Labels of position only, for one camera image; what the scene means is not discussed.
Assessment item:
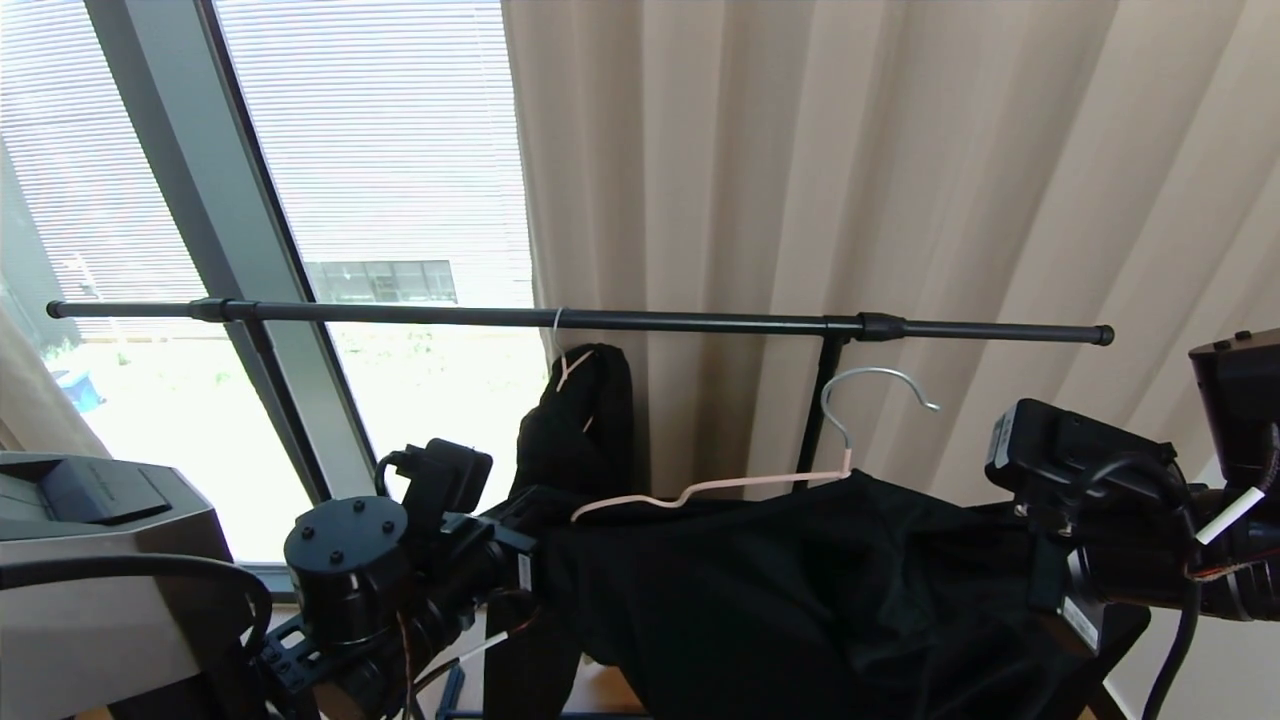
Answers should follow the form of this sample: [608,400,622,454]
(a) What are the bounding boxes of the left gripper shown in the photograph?
[345,515,546,713]

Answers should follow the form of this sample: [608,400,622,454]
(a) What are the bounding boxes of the black clothes rack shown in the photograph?
[47,298,1114,720]

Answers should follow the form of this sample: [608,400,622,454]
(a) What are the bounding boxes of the pink clothes hanger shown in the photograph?
[553,308,599,433]
[570,368,941,523]

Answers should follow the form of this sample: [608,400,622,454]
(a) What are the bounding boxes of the black garment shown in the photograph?
[540,470,1151,720]

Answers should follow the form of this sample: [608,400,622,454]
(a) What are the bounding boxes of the black shorts with white cord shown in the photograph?
[483,343,636,720]

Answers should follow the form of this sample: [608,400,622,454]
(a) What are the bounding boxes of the window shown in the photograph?
[0,0,551,591]

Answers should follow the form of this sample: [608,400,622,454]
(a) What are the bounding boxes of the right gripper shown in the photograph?
[1030,535,1280,656]

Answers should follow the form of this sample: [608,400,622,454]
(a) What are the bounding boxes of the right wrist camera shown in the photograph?
[985,398,1191,531]

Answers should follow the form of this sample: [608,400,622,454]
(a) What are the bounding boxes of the black cable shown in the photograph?
[0,553,273,661]
[1140,580,1201,720]

